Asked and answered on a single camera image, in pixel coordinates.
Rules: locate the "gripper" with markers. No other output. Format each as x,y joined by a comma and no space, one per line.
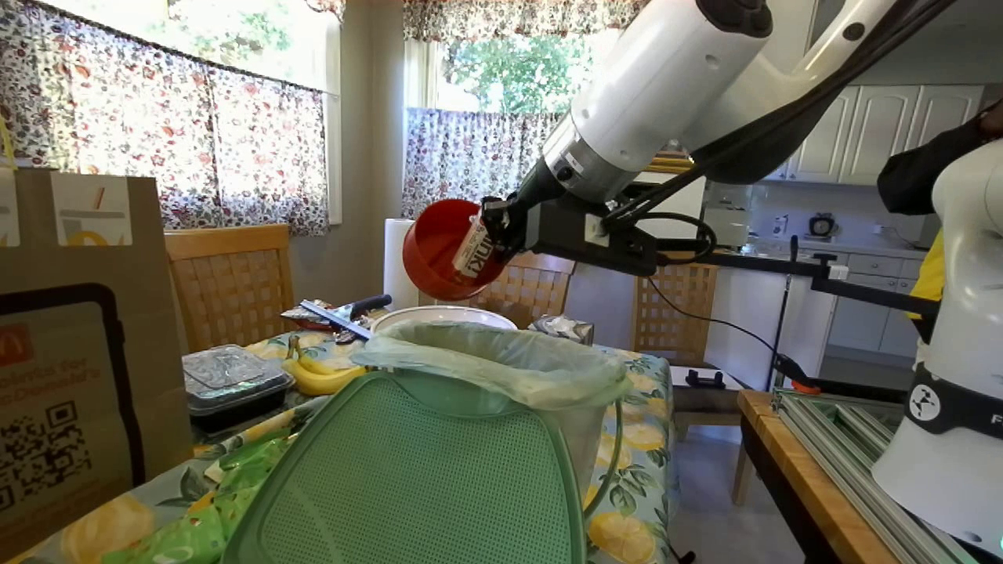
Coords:
541,196

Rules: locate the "red round lid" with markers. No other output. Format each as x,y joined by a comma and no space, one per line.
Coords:
431,251

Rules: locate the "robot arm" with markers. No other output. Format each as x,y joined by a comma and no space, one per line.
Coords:
658,86

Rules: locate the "bin with plastic liner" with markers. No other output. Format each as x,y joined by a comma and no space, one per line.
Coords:
501,360

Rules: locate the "wooden lattice chair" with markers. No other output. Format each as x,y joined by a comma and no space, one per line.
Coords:
674,313
529,290
231,282

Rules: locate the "floral curtain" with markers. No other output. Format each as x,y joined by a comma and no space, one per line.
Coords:
462,157
235,141

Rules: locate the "white bowl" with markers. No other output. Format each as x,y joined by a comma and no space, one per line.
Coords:
439,315

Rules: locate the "paper towel roll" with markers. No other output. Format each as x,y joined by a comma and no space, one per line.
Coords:
396,266

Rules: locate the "crumpled foil wrap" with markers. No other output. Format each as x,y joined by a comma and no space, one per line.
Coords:
560,327

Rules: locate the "window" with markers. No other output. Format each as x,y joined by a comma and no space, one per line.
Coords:
235,31
517,74

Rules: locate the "floral curtain valance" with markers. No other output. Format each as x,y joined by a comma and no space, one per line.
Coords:
509,17

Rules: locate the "bunch of bananas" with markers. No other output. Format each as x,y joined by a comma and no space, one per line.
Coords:
317,379

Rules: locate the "low wooden stool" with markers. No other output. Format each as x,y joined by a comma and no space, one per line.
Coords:
705,395

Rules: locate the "lemon print tablecloth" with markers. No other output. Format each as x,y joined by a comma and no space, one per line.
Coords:
639,470

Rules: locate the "foil-covered black food container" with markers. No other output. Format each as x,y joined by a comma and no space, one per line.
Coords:
231,380

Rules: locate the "small round clock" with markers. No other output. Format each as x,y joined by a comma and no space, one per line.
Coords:
822,225

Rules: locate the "black boom stand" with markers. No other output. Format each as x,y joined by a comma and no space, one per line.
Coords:
870,294

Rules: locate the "row of white base cabinets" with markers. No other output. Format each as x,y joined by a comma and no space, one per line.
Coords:
870,313

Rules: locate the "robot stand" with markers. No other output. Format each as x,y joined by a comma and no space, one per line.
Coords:
815,478

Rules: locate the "brown paper bag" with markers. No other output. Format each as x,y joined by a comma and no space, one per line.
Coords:
70,376

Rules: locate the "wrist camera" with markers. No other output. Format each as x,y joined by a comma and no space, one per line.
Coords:
595,235

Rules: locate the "row of white wall cabinets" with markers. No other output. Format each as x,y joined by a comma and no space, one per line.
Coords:
870,133

